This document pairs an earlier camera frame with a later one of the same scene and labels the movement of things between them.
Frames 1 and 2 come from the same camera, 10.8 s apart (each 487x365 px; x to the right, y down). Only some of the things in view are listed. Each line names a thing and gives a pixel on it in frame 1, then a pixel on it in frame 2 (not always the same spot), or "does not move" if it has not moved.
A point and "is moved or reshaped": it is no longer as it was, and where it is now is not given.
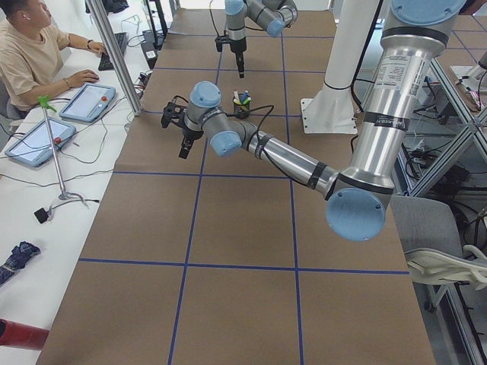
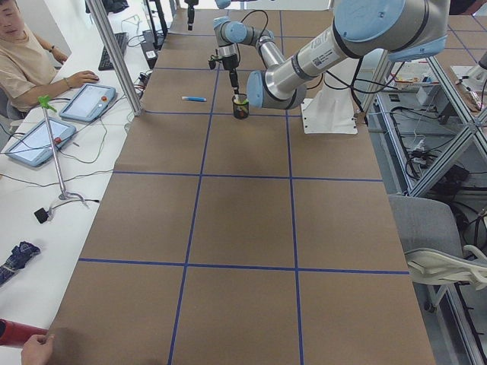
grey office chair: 432,245 does not move
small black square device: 41,214 does not move
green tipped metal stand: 44,102 does not move
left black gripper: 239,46 → 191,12
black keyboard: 105,64 does not move
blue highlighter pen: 244,96 is moved or reshaped
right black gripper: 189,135 → 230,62
